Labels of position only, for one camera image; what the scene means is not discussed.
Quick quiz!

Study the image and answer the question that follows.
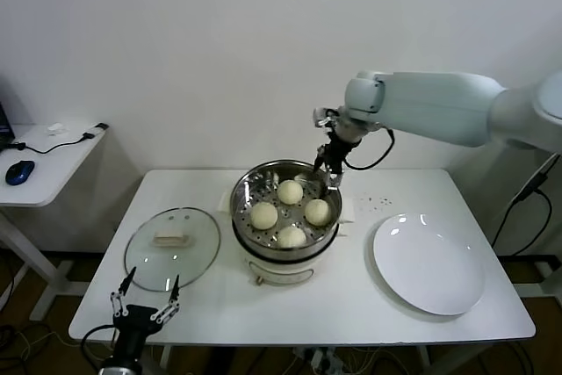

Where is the black wall cable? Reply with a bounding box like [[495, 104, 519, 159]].
[[490, 157, 557, 249]]

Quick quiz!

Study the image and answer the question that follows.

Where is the black cable with adapter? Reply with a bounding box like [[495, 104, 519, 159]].
[[0, 122, 110, 156]]

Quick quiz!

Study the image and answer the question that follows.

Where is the glass pot lid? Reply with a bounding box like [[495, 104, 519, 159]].
[[124, 206, 220, 292]]

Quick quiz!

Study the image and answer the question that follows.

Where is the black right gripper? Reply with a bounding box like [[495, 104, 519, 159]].
[[312, 137, 351, 198]]

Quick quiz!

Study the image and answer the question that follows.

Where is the white power strip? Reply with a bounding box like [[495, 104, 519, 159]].
[[292, 346, 348, 375]]

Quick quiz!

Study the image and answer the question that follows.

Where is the steel steamer pot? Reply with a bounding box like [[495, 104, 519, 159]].
[[218, 188, 356, 287]]

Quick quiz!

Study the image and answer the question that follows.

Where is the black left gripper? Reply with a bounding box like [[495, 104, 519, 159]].
[[109, 266, 182, 363]]

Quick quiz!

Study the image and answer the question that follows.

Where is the white plate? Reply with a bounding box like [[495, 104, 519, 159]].
[[372, 213, 486, 316]]

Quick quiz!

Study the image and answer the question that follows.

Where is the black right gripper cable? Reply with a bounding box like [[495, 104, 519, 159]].
[[344, 127, 396, 170]]

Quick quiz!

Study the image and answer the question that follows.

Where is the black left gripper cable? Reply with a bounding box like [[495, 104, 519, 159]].
[[81, 324, 118, 375]]

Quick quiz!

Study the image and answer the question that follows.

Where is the white side table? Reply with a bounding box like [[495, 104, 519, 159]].
[[0, 123, 109, 323]]

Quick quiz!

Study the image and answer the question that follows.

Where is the steel steamer basket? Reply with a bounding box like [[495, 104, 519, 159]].
[[230, 159, 342, 262]]

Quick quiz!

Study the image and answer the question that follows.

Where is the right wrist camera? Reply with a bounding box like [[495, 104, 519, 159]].
[[312, 106, 340, 129]]

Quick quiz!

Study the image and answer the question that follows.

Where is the white steamed baozi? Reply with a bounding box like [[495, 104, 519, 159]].
[[277, 225, 307, 249], [304, 198, 333, 226], [249, 202, 278, 231], [276, 179, 304, 207]]

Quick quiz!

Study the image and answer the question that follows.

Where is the dark laptop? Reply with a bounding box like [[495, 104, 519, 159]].
[[0, 74, 17, 152]]

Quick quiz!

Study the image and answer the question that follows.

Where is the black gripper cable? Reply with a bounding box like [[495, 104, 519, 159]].
[[344, 127, 396, 170], [81, 324, 118, 375]]

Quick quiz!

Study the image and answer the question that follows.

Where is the blue computer mouse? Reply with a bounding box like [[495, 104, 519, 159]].
[[4, 160, 36, 186]]

